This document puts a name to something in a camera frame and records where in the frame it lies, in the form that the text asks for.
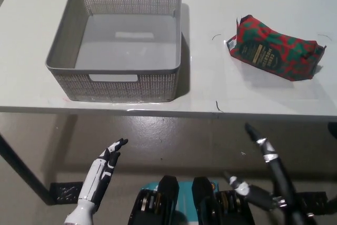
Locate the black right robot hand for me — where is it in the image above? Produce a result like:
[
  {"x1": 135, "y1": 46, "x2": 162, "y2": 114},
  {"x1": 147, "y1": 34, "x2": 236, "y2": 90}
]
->
[{"x1": 222, "y1": 122, "x2": 300, "y2": 214}]

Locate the robot black body block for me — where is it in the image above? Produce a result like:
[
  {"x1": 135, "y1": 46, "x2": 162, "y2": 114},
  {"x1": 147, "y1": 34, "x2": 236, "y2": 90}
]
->
[
  {"x1": 127, "y1": 174, "x2": 180, "y2": 225},
  {"x1": 193, "y1": 175, "x2": 255, "y2": 225}
]

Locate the robot left black body block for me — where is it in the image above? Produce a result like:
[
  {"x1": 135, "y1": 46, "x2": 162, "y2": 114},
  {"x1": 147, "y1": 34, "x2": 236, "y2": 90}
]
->
[{"x1": 127, "y1": 174, "x2": 180, "y2": 225}]

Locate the red green coffee bean bag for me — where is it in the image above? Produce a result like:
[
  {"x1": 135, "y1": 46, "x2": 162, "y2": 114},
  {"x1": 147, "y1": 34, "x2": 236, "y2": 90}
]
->
[{"x1": 226, "y1": 14, "x2": 328, "y2": 81}]

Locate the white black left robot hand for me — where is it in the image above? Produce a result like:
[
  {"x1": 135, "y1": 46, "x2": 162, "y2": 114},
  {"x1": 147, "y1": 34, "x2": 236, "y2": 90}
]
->
[{"x1": 78, "y1": 138, "x2": 129, "y2": 207}]

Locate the black table leg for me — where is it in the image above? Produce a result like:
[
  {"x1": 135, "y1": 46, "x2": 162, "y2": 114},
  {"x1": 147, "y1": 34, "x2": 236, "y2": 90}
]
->
[
  {"x1": 0, "y1": 133, "x2": 55, "y2": 206},
  {"x1": 327, "y1": 121, "x2": 337, "y2": 140}
]

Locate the grey perforated plastic basket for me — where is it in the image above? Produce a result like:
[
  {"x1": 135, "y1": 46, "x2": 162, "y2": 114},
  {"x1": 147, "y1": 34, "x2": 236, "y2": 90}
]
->
[{"x1": 44, "y1": 0, "x2": 183, "y2": 103}]

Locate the black floor tape patch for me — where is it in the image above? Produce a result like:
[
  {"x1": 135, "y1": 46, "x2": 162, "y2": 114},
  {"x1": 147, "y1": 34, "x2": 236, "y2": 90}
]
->
[
  {"x1": 293, "y1": 190, "x2": 329, "y2": 214},
  {"x1": 49, "y1": 181, "x2": 84, "y2": 206}
]

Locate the robot right black body block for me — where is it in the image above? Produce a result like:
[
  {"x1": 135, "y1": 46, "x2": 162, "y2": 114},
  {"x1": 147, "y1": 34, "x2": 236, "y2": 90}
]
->
[{"x1": 193, "y1": 175, "x2": 255, "y2": 225}]

